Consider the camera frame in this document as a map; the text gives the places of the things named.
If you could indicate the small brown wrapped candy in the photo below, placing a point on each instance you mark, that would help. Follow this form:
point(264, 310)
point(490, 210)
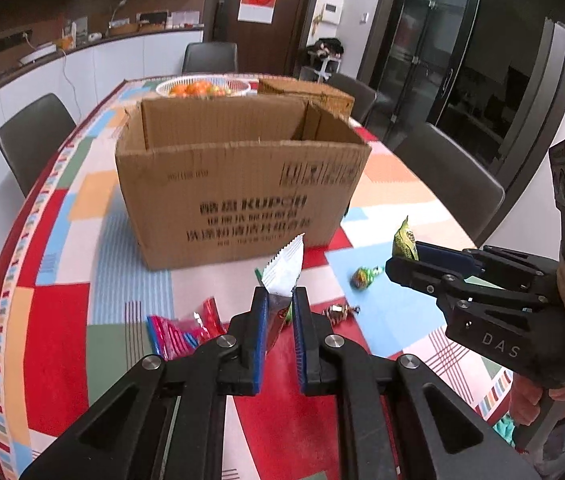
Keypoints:
point(340, 311)

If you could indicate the white desk lamp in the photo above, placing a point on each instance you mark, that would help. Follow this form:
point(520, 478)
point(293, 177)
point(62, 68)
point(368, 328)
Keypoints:
point(117, 12)

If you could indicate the white stool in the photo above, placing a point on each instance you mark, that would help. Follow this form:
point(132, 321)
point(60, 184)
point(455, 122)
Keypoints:
point(325, 67)

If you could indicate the pink snack packet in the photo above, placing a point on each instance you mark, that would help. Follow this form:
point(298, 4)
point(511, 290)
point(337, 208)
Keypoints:
point(177, 332)

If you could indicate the green candy packet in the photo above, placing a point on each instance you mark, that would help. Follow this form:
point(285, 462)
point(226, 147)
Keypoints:
point(405, 242)

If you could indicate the white snack packet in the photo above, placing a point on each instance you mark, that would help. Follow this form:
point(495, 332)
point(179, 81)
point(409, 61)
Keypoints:
point(285, 270)

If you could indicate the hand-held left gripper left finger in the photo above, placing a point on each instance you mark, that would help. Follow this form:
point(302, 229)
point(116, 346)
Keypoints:
point(258, 340)

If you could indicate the dark grey dining chair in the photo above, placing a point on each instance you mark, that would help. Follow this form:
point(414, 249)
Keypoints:
point(355, 95)
point(32, 140)
point(452, 180)
point(210, 57)

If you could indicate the teal cloth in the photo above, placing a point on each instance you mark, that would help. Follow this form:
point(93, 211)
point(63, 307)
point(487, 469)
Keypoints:
point(504, 432)

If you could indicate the small white bowl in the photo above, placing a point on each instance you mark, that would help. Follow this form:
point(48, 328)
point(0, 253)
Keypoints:
point(95, 36)

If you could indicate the black basket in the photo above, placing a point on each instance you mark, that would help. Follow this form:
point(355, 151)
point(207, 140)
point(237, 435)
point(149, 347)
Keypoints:
point(153, 19)

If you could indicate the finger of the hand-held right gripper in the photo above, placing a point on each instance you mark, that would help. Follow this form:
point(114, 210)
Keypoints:
point(450, 257)
point(427, 277)

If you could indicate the white fruit basket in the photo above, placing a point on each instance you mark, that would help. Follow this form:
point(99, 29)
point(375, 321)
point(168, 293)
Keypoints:
point(235, 87)

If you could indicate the brown cardboard box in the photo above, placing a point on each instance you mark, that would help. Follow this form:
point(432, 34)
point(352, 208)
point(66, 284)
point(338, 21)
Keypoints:
point(222, 195)

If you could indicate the woven tray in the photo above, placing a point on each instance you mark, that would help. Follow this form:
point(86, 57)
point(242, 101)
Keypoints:
point(123, 27)

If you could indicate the dark brown door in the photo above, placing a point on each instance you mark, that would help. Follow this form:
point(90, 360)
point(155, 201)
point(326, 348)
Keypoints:
point(292, 35)

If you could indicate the black-framed glass sliding door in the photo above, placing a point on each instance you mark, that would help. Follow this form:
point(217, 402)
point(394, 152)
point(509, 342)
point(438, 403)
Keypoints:
point(437, 35)

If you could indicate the orange tangerine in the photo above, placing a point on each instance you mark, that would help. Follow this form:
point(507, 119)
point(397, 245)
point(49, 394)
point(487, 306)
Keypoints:
point(198, 89)
point(180, 90)

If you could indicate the person's right hand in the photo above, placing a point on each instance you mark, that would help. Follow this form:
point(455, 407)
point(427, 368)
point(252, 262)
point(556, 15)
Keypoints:
point(527, 400)

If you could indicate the green lollipop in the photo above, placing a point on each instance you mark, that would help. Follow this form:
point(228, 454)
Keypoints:
point(364, 278)

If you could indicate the black bag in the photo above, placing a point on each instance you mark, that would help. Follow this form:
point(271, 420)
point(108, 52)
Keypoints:
point(325, 46)

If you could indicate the colourful patchwork tablecloth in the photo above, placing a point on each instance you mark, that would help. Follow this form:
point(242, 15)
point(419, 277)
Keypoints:
point(62, 320)

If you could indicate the white sideboard counter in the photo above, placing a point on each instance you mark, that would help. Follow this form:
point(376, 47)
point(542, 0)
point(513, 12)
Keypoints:
point(112, 65)

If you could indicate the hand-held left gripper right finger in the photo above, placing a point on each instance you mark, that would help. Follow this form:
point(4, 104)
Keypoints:
point(302, 345)

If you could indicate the white intercom panel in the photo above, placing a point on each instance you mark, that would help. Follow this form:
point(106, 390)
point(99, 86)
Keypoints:
point(331, 14)

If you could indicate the white flat scale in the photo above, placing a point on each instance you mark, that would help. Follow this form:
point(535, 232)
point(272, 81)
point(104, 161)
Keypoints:
point(37, 54)

